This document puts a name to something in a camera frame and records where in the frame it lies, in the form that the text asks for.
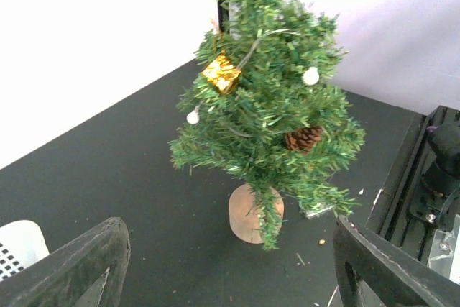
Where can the wooden tree base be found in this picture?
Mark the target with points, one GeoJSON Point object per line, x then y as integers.
{"type": "Point", "coordinates": [255, 217]}

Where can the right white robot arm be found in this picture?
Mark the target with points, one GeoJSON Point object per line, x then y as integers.
{"type": "Point", "coordinates": [435, 197]}

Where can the clear plastic battery box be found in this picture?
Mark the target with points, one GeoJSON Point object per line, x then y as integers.
{"type": "Point", "coordinates": [313, 209]}

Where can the white plastic basket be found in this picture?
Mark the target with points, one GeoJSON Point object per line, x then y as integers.
{"type": "Point", "coordinates": [22, 245]}

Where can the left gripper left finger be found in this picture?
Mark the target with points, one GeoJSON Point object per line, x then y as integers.
{"type": "Point", "coordinates": [88, 271]}

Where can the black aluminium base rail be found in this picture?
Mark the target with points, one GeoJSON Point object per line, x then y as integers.
{"type": "Point", "coordinates": [390, 217]}

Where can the gold foil gift box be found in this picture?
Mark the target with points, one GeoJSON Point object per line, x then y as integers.
{"type": "Point", "coordinates": [222, 74]}

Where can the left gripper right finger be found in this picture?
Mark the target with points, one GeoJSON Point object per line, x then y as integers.
{"type": "Point", "coordinates": [396, 278]}

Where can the small green christmas tree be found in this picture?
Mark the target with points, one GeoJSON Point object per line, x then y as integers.
{"type": "Point", "coordinates": [288, 55]}

